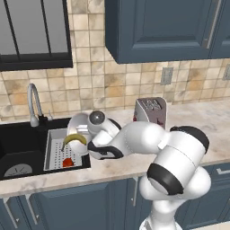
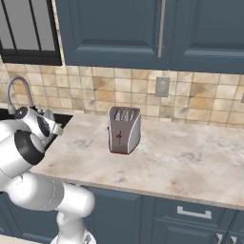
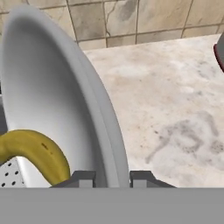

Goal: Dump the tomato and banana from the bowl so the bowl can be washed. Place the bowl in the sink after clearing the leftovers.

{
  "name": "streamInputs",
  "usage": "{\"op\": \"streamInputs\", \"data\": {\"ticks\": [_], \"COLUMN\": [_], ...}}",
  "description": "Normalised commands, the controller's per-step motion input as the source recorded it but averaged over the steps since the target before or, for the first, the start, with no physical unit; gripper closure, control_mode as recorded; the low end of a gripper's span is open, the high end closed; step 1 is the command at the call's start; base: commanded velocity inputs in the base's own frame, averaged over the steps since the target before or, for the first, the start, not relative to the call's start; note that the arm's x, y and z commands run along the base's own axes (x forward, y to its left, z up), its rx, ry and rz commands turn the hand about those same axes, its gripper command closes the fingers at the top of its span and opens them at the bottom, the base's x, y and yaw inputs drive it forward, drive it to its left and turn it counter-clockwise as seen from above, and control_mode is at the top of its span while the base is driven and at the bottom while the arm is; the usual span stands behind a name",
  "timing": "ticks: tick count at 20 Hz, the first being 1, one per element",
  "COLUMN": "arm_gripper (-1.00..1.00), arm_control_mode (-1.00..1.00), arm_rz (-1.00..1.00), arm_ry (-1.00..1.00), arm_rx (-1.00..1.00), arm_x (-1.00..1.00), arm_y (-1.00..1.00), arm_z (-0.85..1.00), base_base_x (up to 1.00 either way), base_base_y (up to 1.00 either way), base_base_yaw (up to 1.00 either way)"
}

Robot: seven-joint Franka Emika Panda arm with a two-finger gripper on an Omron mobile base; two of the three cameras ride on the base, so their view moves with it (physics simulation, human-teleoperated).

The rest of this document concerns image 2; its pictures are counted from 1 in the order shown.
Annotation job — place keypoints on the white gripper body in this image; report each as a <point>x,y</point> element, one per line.
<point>52,122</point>

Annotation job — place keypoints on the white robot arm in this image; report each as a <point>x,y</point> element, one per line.
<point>28,190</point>

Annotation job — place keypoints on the black sink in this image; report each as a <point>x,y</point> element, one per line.
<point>63,120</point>

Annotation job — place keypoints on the grey gooseneck tap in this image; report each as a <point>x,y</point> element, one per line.
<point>19,79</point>

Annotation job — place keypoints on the silver and red toaster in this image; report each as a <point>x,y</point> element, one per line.
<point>122,136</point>

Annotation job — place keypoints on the black framed window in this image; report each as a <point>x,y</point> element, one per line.
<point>28,54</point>

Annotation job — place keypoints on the blue base cupboard door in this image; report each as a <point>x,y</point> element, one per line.
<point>181,235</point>
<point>117,216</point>
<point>239,232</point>
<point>22,222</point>

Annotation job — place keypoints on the blue drawer front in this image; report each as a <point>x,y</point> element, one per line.
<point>193,203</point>

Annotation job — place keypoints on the blue wall cupboard door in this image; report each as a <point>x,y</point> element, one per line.
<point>111,28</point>
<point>209,31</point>

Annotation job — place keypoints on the grey wall socket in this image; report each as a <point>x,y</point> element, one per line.
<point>242,98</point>
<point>162,86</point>

